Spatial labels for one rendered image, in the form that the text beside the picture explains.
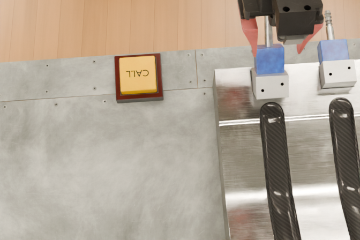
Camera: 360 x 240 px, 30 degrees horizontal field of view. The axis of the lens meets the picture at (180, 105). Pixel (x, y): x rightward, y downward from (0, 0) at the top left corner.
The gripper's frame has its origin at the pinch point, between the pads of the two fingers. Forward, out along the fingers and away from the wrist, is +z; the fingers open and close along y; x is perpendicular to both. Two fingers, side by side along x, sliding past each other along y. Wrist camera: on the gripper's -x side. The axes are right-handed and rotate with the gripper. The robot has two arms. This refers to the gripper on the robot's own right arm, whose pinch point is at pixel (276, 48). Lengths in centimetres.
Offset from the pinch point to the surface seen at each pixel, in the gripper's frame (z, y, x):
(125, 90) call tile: 14.6, -22.9, 8.9
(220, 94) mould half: 11.5, -7.6, 3.3
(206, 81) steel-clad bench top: 16.8, -9.2, 12.3
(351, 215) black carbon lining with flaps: 21.0, 10.1, -14.5
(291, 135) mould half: 15.3, 2.8, -2.8
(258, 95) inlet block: 9.5, -2.1, 0.5
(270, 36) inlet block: 2.8, 0.2, 6.2
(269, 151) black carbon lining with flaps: 16.9, -0.9, -4.4
